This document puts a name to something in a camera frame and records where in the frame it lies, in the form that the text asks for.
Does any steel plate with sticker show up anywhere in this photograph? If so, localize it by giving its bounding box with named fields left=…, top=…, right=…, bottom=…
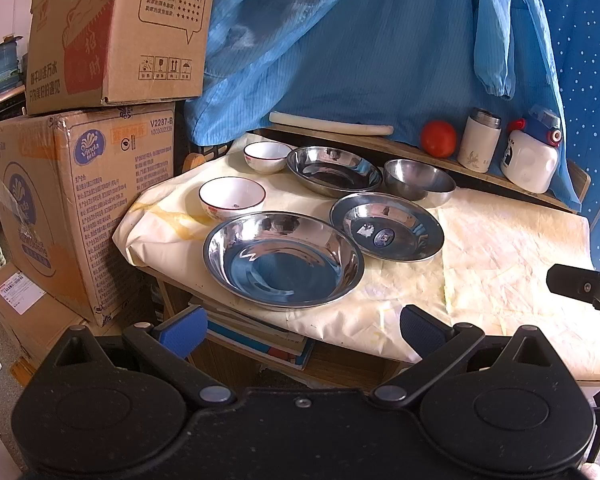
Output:
left=329, top=192, right=444, bottom=262

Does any stack of books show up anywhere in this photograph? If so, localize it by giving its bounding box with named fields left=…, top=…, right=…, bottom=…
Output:
left=188, top=296, right=314, bottom=370

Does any large steel plate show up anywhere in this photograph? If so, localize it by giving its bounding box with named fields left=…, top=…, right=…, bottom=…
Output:
left=202, top=211, right=365, bottom=310

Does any Vinda cardboard box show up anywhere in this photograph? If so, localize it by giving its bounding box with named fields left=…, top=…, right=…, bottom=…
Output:
left=0, top=104, right=174, bottom=326

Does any small floor cardboard box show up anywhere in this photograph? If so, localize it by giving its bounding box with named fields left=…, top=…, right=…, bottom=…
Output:
left=0, top=262, right=86, bottom=367

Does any orange wooden knob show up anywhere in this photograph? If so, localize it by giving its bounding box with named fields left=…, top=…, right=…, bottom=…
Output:
left=182, top=153, right=206, bottom=172

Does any red tomato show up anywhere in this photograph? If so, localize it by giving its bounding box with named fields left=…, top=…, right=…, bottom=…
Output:
left=420, top=120, right=457, bottom=158

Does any small steel bowl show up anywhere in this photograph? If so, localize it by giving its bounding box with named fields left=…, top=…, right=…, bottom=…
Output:
left=384, top=159, right=456, bottom=208

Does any blue garment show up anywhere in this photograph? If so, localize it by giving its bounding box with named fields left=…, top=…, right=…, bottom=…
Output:
left=183, top=0, right=581, bottom=212

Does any upper cardboard box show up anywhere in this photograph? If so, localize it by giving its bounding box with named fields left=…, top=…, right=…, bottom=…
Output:
left=26, top=0, right=212, bottom=115

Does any white foam stick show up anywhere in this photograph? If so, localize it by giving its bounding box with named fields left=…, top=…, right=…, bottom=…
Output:
left=268, top=112, right=393, bottom=136

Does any blue dotted cloth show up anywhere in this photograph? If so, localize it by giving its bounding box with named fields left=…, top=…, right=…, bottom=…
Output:
left=526, top=0, right=600, bottom=273

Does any white blue water bottle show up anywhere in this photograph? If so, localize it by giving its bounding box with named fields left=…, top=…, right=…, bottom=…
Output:
left=501, top=105, right=564, bottom=194

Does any wooden shelf ledge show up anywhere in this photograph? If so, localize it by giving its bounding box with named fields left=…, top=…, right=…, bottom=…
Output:
left=252, top=125, right=578, bottom=214

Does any white thermos cup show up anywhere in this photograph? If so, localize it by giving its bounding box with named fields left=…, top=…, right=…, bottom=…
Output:
left=457, top=107, right=502, bottom=174

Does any white red-rimmed bowl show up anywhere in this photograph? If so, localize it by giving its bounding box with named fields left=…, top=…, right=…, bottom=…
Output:
left=198, top=177, right=266, bottom=221
left=242, top=141, right=292, bottom=174

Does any cream paper table cover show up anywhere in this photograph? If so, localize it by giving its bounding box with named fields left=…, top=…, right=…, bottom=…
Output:
left=112, top=134, right=600, bottom=385

